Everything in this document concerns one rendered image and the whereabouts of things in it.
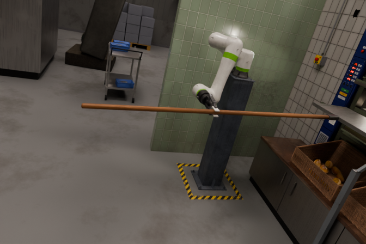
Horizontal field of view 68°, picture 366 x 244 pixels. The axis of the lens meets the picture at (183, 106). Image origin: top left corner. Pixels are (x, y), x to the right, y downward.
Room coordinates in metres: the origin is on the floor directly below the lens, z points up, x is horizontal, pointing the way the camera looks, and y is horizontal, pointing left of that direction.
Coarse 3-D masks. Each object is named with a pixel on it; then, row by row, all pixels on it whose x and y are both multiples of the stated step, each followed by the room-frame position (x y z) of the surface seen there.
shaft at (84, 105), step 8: (88, 104) 1.37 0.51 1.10; (96, 104) 1.39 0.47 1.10; (104, 104) 1.40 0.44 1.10; (176, 112) 1.54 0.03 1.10; (184, 112) 1.55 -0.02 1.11; (192, 112) 1.57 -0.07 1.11; (200, 112) 1.58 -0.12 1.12; (208, 112) 1.60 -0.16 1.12; (216, 112) 1.62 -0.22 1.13; (224, 112) 1.64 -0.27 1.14; (232, 112) 1.66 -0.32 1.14; (240, 112) 1.68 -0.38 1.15; (248, 112) 1.70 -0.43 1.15; (256, 112) 1.72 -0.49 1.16; (264, 112) 1.75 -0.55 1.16; (272, 112) 1.78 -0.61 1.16
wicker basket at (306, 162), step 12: (312, 144) 2.32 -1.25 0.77; (324, 144) 2.36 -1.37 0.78; (336, 144) 2.40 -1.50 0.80; (348, 144) 2.34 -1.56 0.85; (300, 156) 2.20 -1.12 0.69; (312, 156) 2.34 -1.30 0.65; (324, 156) 2.38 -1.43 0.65; (336, 156) 2.35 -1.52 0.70; (348, 156) 2.26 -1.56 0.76; (360, 156) 2.18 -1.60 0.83; (300, 168) 2.15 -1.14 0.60; (312, 168) 2.03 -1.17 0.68; (348, 168) 2.19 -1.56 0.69; (312, 180) 1.98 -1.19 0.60; (324, 180) 1.89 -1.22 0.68; (360, 180) 2.05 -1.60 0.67; (324, 192) 1.84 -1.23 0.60; (336, 192) 1.77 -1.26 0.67; (360, 192) 1.83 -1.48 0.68
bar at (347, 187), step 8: (360, 168) 1.64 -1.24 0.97; (352, 176) 1.61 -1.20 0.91; (344, 184) 1.64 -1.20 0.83; (352, 184) 1.61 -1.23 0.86; (344, 192) 1.61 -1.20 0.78; (336, 200) 1.63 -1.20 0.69; (344, 200) 1.61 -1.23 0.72; (336, 208) 1.61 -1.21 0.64; (328, 216) 1.63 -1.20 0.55; (336, 216) 1.61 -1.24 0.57; (328, 224) 1.60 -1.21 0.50; (320, 232) 1.63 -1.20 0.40; (320, 240) 1.61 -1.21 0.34
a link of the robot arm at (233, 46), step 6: (228, 36) 2.17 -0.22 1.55; (228, 42) 2.12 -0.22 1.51; (234, 42) 2.10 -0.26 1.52; (240, 42) 2.11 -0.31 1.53; (228, 48) 2.10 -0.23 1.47; (234, 48) 2.08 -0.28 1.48; (240, 48) 2.10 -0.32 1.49; (228, 54) 2.07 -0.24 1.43; (234, 54) 2.07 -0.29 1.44; (234, 60) 2.07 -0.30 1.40
